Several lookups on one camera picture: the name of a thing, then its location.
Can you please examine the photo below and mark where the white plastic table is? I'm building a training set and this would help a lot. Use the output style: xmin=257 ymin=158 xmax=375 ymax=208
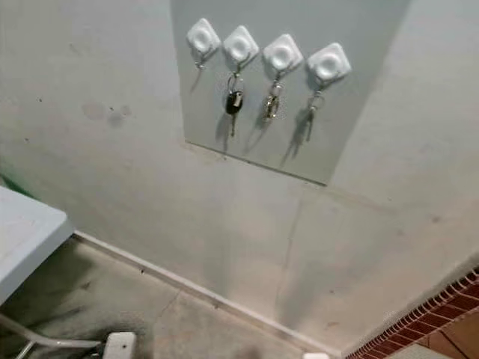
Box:
xmin=0 ymin=185 xmax=74 ymax=304

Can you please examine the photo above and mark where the white metal table leg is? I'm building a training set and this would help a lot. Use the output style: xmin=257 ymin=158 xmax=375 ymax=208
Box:
xmin=0 ymin=314 xmax=106 ymax=359

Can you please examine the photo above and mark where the white baseboard strip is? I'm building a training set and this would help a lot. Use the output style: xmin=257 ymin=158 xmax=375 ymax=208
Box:
xmin=73 ymin=230 xmax=343 ymax=357

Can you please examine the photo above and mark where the brass key bunch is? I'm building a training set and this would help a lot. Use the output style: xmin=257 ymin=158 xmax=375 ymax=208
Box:
xmin=263 ymin=79 xmax=283 ymax=120

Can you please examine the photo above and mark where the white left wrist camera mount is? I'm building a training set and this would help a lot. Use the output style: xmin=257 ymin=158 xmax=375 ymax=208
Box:
xmin=103 ymin=332 xmax=137 ymax=359

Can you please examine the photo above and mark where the black headed key on ring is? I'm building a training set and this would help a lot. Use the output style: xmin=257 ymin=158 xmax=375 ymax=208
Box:
xmin=225 ymin=73 xmax=246 ymax=138

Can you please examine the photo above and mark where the white square empty wall hook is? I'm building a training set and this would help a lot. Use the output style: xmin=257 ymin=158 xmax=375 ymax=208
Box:
xmin=186 ymin=18 xmax=222 ymax=70

